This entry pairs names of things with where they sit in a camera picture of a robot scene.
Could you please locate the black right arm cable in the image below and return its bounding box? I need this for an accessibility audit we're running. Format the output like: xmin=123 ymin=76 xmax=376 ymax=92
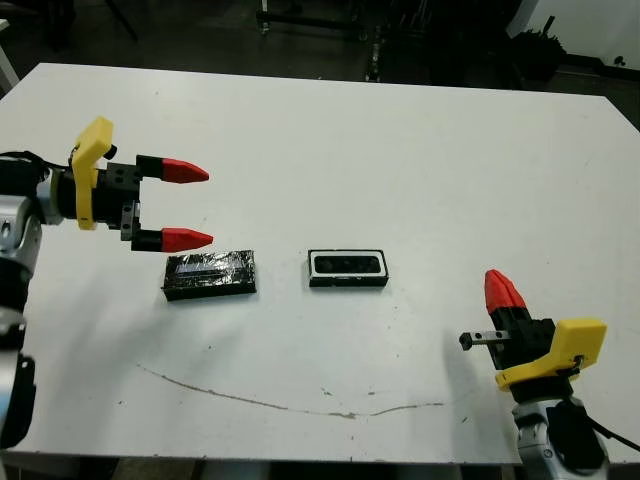
xmin=584 ymin=417 xmax=640 ymax=451

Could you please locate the black box with white liner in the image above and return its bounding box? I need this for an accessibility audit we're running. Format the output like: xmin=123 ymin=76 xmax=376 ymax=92
xmin=307 ymin=248 xmax=390 ymax=290

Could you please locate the black bundle by wall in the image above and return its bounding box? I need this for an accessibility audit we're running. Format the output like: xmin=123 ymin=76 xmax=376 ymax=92
xmin=509 ymin=16 xmax=569 ymax=81

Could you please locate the black slanted stand leg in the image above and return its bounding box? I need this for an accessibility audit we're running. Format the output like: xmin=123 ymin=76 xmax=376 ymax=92
xmin=104 ymin=0 xmax=139 ymax=42

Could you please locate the white side desk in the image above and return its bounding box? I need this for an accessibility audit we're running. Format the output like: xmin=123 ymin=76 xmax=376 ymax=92
xmin=0 ymin=18 xmax=21 ymax=96

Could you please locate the black box lid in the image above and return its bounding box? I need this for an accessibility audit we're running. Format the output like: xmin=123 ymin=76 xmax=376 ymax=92
xmin=160 ymin=248 xmax=259 ymax=302

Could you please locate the black camera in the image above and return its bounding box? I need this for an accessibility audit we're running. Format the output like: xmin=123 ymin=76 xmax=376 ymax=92
xmin=315 ymin=254 xmax=379 ymax=275

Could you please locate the grey metal stand post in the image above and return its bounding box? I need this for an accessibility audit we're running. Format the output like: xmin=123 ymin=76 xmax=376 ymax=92
xmin=366 ymin=27 xmax=386 ymax=84

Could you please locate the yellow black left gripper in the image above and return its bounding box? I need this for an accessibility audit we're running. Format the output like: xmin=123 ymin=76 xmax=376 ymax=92
xmin=69 ymin=116 xmax=215 ymax=253

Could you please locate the black wheeled cart frame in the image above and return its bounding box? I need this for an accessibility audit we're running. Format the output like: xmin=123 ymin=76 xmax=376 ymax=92
xmin=255 ymin=0 xmax=376 ymax=41

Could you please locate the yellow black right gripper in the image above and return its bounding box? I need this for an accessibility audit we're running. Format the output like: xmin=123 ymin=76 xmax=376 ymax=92
xmin=458 ymin=269 xmax=608 ymax=391

